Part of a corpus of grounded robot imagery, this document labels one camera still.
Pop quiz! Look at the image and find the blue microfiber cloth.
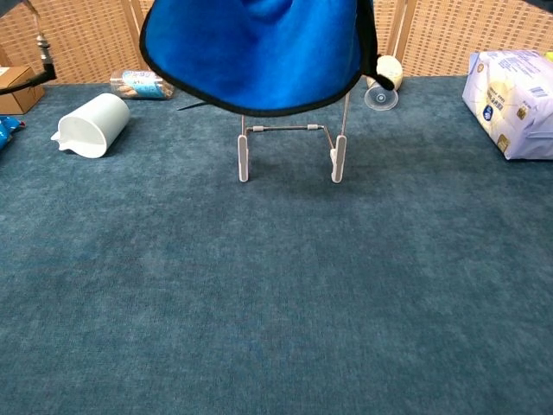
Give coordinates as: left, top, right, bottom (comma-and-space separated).
138, 0, 395, 118

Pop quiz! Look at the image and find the silver metal rack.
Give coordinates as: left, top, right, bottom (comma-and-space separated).
236, 93, 352, 183

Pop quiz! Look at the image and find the teal table cloth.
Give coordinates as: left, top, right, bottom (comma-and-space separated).
0, 75, 553, 415

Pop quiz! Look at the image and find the mayonnaise squeeze bottle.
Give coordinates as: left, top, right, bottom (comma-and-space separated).
365, 54, 405, 112

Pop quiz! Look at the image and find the clear jar with blue label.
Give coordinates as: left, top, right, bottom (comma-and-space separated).
109, 68, 175, 101

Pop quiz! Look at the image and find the white plastic pitcher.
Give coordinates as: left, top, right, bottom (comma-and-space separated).
50, 93, 131, 159

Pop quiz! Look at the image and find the white and blue tissue pack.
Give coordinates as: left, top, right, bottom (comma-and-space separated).
461, 49, 553, 162

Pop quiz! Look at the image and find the woven folding screen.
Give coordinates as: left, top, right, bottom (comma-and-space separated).
0, 0, 553, 86

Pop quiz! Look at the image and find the brown cardboard box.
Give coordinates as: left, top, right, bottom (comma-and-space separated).
0, 65, 46, 116

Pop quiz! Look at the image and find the blue snack bag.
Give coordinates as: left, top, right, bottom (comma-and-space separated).
0, 114, 26, 152

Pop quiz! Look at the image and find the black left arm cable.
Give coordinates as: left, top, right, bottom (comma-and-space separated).
0, 0, 58, 96

